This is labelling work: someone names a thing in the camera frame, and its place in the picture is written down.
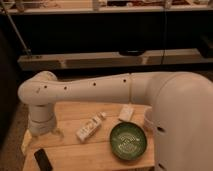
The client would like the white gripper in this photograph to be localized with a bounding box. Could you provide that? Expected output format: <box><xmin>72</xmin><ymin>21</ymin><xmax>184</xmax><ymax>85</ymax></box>
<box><xmin>21</xmin><ymin>104</ymin><xmax>64</xmax><ymax>154</ymax></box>

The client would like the black rectangular eraser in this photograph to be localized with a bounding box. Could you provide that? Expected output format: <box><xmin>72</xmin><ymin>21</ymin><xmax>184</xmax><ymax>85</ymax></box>
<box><xmin>34</xmin><ymin>149</ymin><xmax>53</xmax><ymax>171</ymax></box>

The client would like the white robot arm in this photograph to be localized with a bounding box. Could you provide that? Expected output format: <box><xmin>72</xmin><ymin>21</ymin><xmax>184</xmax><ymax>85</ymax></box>
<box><xmin>18</xmin><ymin>71</ymin><xmax>213</xmax><ymax>171</ymax></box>

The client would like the white eraser block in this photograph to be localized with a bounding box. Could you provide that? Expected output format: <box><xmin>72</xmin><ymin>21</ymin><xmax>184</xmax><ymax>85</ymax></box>
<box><xmin>118</xmin><ymin>105</ymin><xmax>134</xmax><ymax>122</ymax></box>

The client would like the green bowl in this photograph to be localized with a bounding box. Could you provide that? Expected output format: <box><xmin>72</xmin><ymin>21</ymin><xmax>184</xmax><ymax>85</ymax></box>
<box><xmin>109</xmin><ymin>122</ymin><xmax>148</xmax><ymax>161</ymax></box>

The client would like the metal shelf rack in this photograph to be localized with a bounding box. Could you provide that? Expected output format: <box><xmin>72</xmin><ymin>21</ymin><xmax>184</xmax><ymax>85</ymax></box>
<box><xmin>0</xmin><ymin>0</ymin><xmax>213</xmax><ymax>71</ymax></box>

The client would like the white paper cup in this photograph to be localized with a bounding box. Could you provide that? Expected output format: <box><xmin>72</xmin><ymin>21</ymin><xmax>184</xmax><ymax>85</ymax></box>
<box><xmin>144</xmin><ymin>108</ymin><xmax>153</xmax><ymax>131</ymax></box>

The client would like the black round object on shelf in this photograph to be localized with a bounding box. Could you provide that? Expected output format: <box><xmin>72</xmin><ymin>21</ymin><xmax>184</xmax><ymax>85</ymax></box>
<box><xmin>119</xmin><ymin>50</ymin><xmax>145</xmax><ymax>56</ymax></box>

